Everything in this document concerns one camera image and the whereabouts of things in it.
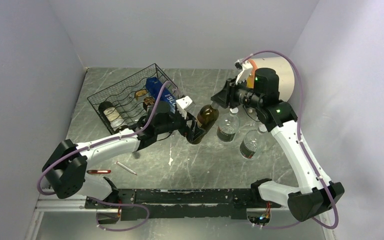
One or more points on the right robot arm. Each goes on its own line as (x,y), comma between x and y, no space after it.
(315,193)

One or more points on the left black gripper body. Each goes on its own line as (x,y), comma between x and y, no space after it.
(182,126)

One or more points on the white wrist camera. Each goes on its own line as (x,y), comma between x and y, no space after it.
(185,106)
(245,68)

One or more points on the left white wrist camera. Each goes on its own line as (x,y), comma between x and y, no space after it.
(185,106)

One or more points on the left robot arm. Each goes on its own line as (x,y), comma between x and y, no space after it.
(66,169)

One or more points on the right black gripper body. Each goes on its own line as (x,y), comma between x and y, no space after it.
(234,100)

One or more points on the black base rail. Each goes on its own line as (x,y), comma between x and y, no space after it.
(137,204)

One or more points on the black wire wine rack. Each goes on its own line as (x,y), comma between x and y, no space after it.
(120,93)

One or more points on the blue square bottle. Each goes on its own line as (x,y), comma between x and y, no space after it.
(153,85)

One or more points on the clear round bottle silver cap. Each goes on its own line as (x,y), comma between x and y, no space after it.
(228,126)

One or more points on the dark green wine bottle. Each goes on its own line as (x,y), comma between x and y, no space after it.
(112,116)

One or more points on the white pen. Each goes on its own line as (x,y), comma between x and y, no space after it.
(123,166)

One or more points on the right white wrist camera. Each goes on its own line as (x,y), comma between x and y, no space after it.
(245,68)

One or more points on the dark wine bottle white neck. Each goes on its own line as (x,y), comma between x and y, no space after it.
(207,116)

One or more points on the clear square liquor bottle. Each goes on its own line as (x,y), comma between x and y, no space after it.
(142,100)

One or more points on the red pen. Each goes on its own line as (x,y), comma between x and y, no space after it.
(98,172)

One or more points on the cream cylinder orange face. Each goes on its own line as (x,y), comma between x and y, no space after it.
(282,68)

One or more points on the clear round bottle dark label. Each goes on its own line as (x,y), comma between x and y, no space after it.
(253,142)

